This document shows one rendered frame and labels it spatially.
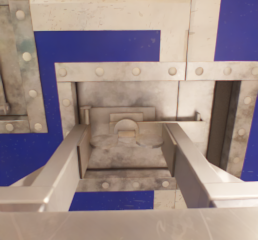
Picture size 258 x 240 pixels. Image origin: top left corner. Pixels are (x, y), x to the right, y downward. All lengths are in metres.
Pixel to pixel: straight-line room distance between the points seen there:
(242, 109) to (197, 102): 0.04
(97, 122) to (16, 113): 0.08
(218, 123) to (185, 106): 0.04
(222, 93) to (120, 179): 0.13
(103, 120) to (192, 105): 0.09
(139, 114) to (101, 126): 0.04
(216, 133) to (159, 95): 0.07
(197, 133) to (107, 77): 0.10
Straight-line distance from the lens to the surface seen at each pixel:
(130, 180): 0.19
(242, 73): 0.18
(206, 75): 0.17
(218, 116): 0.20
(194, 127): 0.19
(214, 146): 0.21
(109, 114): 0.18
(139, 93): 0.18
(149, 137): 0.16
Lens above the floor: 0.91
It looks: 1 degrees up
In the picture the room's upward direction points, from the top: 89 degrees clockwise
